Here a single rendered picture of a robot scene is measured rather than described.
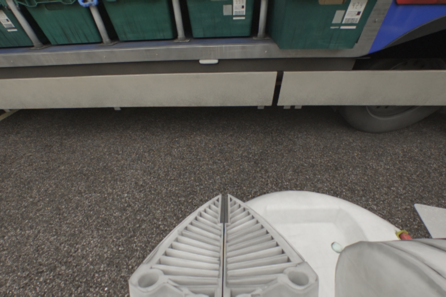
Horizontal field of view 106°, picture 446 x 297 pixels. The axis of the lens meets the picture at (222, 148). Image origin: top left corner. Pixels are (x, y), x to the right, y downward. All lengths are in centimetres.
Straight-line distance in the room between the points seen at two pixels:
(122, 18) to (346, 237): 142
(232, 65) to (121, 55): 60
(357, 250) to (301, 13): 85
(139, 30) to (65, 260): 123
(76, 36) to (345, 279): 154
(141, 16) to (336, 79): 113
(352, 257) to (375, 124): 153
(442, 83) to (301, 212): 122
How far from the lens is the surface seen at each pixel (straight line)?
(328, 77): 119
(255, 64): 106
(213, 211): 16
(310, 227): 65
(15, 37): 178
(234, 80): 107
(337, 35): 101
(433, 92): 161
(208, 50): 103
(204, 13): 117
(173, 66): 111
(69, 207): 131
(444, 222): 138
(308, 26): 95
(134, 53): 115
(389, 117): 177
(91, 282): 103
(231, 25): 117
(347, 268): 23
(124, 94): 129
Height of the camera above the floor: 85
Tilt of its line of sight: 42 degrees down
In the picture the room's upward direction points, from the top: 3 degrees counter-clockwise
